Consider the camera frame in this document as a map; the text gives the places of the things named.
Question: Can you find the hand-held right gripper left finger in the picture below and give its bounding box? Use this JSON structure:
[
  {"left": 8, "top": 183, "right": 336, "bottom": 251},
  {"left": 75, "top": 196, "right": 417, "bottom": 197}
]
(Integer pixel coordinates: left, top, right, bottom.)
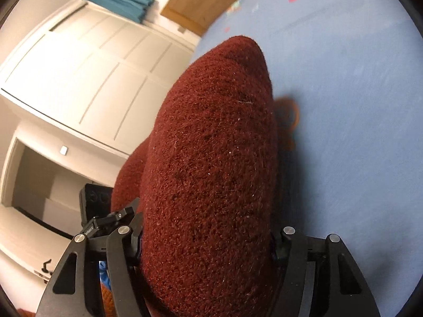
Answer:
[{"left": 36, "top": 198, "right": 151, "bottom": 317}]

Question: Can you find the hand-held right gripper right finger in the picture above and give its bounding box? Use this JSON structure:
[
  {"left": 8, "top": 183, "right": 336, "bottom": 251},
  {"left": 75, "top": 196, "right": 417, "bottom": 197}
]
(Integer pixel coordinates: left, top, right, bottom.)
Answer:
[{"left": 264, "top": 226, "right": 380, "bottom": 317}]

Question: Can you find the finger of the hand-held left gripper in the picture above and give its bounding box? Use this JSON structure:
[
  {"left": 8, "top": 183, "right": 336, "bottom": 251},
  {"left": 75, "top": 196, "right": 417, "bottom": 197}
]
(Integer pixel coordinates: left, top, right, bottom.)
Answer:
[{"left": 84, "top": 206, "right": 136, "bottom": 238}]

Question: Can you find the dark red knit garment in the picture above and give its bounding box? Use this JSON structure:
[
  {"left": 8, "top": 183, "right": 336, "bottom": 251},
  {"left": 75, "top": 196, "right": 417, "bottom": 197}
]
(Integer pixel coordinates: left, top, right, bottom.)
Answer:
[{"left": 111, "top": 35, "right": 280, "bottom": 317}]

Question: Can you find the orange cloth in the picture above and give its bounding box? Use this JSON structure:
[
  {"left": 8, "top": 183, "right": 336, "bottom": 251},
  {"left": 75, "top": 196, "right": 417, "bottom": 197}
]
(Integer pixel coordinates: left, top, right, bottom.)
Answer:
[{"left": 98, "top": 284, "right": 115, "bottom": 317}]

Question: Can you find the white alcove shelf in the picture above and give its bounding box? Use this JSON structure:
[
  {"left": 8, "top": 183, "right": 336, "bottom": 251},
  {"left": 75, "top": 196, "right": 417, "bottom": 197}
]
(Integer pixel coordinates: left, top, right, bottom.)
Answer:
[{"left": 0, "top": 135, "right": 130, "bottom": 271}]

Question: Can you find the white panelled wardrobe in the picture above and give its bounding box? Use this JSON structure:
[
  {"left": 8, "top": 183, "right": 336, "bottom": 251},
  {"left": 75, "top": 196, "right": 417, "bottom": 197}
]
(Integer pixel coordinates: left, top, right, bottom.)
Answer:
[{"left": 0, "top": 0, "right": 200, "bottom": 160}]

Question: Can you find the blue printed blanket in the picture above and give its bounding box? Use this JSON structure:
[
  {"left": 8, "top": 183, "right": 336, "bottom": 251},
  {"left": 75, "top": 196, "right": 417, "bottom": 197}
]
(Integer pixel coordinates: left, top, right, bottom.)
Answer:
[{"left": 190, "top": 0, "right": 422, "bottom": 304}]

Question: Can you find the teal curtain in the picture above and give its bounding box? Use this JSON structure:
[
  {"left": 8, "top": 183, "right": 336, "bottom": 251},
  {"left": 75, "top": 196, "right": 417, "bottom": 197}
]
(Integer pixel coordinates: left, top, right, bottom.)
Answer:
[{"left": 82, "top": 0, "right": 155, "bottom": 24}]

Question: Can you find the wooden door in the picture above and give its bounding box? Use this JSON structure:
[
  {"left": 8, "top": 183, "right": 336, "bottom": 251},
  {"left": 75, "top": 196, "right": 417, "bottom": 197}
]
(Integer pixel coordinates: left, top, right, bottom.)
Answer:
[{"left": 160, "top": 0, "right": 266, "bottom": 36}]

